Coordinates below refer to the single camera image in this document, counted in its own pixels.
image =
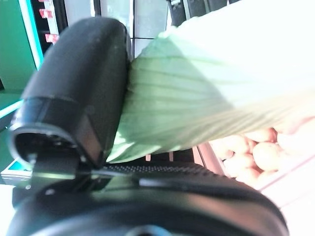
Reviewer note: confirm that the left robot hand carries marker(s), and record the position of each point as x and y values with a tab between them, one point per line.
86	73

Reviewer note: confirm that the toy napa cabbage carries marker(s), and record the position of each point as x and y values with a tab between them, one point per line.
184	86

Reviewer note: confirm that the red tag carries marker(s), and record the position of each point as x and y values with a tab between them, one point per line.
45	12
52	38

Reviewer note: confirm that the green board with cyan edge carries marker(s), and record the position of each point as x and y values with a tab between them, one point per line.
14	49

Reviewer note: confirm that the tan toy potato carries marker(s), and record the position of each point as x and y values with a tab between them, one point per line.
267	156
240	147

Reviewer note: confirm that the wooden potato crate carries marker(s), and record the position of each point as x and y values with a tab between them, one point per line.
295	186

